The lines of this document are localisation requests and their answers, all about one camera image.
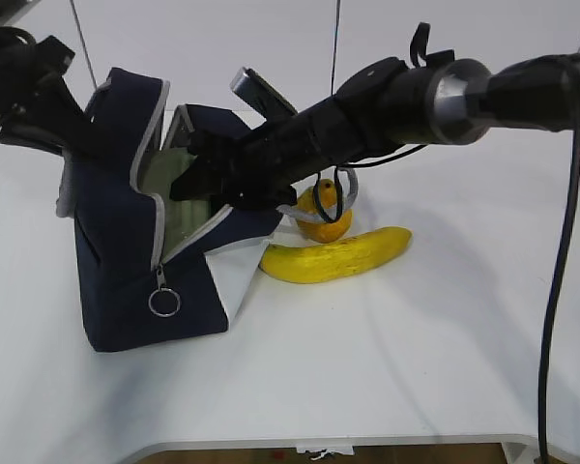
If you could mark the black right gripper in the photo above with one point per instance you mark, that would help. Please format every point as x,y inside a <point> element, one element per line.
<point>255,172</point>

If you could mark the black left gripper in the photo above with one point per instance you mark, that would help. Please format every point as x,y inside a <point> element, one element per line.
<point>38,111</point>

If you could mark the navy and white lunch bag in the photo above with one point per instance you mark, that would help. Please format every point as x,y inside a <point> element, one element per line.
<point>152,269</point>

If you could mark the yellow banana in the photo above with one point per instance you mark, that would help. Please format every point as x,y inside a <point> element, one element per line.
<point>348,257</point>

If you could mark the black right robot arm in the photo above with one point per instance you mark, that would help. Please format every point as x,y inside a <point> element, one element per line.
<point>377,111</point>

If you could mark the white tape under table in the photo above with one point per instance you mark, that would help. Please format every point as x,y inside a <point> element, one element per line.
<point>319,449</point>

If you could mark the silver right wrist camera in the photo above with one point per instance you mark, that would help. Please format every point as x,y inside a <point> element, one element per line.
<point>278,113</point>

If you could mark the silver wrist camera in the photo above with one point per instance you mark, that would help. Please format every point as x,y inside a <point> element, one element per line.
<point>278,113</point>
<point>11,11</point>

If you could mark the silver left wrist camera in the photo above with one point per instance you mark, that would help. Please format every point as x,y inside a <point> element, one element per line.
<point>11,11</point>

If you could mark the white table leg frame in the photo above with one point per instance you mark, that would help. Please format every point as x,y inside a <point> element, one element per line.
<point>517,453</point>

